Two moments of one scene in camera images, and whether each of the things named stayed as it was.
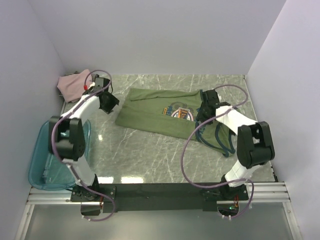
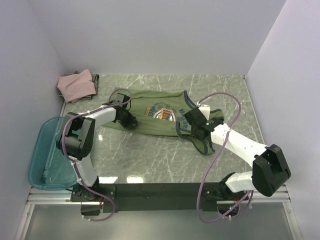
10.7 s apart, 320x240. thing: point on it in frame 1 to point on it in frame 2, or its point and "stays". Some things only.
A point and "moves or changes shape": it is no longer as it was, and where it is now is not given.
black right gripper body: [202, 115] to [194, 133]
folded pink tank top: [71, 86] stays
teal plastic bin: [46, 171] stays
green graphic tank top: [174, 112] moves or changes shape
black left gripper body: [111, 102] to [128, 119]
